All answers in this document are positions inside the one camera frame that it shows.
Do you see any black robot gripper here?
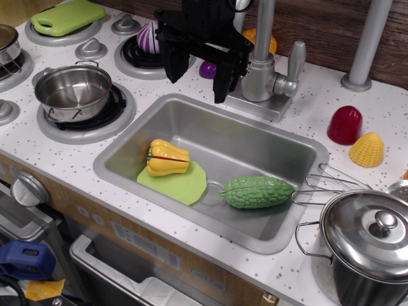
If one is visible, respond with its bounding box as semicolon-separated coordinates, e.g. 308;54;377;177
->
154;1;254;103

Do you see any silver toy faucet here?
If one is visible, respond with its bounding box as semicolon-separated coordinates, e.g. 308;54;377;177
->
225;1;307;122

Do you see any purple toy eggplant piece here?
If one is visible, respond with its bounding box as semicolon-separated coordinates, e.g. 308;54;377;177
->
199;61;217;80

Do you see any orange toy pumpkin piece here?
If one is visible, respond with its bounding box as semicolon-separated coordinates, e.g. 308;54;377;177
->
242;28;278;55

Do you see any purple white toy onion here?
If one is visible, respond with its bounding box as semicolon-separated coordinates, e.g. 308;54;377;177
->
136;22;159;55

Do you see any grey stove knob top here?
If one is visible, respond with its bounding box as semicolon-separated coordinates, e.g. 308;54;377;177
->
111;14;141;36

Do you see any grey stove knob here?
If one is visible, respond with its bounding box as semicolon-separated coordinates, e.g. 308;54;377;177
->
75;38;108;60
111;14;141;36
0;99;20;126

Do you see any silver metal sink basin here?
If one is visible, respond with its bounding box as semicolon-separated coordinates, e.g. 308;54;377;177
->
94;94;329;254

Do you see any yellow toy bell pepper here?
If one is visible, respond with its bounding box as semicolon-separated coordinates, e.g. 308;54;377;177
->
147;139;191;177

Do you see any grey stove knob centre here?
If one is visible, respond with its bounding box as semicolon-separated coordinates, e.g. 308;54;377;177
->
75;38;108;60

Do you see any light green round plate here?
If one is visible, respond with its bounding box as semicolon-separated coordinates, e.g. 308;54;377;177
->
136;161;207;205

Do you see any small steel pot on burner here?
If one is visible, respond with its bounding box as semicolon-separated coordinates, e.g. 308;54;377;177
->
34;61;112;122

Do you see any green toy bitter gourd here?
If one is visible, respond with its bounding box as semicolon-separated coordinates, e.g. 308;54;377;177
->
219;176;295;209

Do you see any green toy cutting board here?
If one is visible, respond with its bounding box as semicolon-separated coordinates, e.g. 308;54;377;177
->
31;0;106;37

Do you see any red toy pepper half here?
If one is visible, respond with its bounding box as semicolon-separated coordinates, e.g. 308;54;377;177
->
327;106;363;145

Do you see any silver vertical support pole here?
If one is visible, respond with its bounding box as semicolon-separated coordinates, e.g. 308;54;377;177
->
341;0;393;92

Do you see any yellow toy corn piece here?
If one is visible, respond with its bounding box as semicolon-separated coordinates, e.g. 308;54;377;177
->
349;132;384;168

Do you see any steel pot at left edge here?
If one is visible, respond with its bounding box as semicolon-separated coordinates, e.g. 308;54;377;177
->
1;24;22;79

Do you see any grey stove knob left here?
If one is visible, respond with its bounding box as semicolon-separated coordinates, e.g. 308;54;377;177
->
0;99;20;126

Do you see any silver oven knob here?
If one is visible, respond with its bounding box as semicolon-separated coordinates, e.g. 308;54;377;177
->
10;171;50;207

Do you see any silver oven door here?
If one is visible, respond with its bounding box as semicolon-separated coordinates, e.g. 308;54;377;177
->
69;234;265;306

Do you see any large steel pot with lid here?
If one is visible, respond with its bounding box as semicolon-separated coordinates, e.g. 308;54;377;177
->
303;190;407;305

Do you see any yellow cloth scrap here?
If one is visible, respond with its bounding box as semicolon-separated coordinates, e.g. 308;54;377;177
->
25;279;65;302

